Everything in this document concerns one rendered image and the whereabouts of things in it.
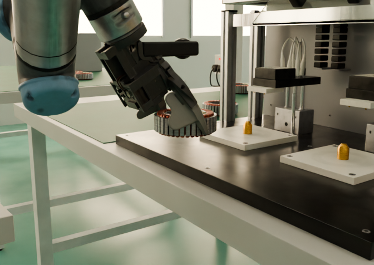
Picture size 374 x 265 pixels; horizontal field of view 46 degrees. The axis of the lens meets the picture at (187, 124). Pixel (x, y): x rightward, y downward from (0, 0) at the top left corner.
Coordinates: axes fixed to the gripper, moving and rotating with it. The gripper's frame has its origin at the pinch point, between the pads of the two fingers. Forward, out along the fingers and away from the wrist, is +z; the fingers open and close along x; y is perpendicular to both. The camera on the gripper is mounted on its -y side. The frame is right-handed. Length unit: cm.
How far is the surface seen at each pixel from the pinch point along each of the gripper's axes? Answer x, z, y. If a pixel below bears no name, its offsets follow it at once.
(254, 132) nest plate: -5.5, 15.6, -16.1
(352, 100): 18.3, 7.2, -21.3
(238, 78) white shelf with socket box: -90, 50, -76
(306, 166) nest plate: 17.2, 11.1, -7.5
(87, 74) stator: -169, 30, -39
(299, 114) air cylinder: -1.8, 17.7, -26.4
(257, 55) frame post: -22.8, 10.8, -38.4
